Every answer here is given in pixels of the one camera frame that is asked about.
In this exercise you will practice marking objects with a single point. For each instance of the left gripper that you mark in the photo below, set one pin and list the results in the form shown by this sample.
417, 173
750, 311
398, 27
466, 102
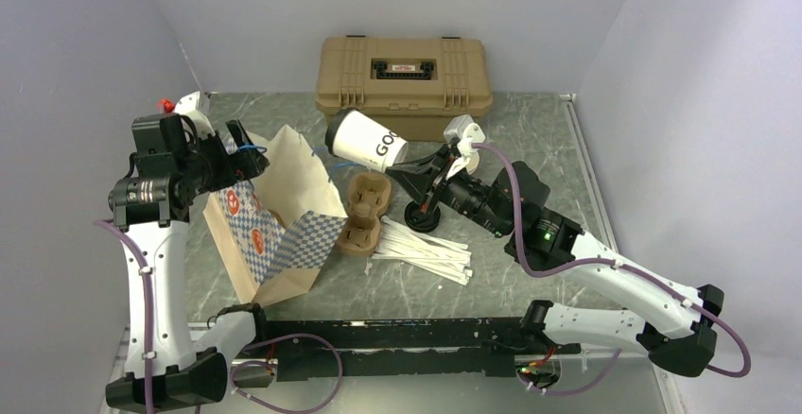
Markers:
249, 162

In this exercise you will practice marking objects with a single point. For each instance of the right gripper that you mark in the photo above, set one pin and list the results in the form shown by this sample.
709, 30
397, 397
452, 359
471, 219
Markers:
426, 175

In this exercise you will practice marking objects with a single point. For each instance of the white paper cup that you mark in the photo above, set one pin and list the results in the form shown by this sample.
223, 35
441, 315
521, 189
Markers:
364, 141

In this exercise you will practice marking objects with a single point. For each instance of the paper bag with blue handles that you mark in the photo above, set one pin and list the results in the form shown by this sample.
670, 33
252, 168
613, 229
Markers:
275, 232

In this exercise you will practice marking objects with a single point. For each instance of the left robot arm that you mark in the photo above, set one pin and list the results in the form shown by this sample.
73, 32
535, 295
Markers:
177, 158

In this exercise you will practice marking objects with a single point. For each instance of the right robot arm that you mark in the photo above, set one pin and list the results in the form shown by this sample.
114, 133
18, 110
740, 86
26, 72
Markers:
670, 323

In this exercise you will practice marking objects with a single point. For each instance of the black cup lid stack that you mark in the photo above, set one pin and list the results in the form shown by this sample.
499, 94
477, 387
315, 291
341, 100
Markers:
419, 221

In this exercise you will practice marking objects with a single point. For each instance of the tan plastic toolbox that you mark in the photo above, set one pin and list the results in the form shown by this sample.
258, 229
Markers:
414, 87

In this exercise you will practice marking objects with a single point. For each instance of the pile of wrapped straws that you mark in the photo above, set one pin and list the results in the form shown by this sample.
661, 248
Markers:
447, 259

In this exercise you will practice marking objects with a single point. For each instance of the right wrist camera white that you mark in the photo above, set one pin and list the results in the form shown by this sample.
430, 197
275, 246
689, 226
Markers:
463, 132

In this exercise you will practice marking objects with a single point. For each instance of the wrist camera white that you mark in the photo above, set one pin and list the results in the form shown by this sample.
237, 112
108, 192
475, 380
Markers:
463, 132
194, 106

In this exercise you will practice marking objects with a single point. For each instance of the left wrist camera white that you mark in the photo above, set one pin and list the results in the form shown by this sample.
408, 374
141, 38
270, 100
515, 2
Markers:
194, 106

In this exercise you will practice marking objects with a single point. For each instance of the aluminium side rail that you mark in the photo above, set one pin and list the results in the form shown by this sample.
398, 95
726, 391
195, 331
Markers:
579, 199

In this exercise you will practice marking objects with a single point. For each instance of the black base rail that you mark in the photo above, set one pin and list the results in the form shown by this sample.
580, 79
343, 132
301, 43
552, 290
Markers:
305, 349

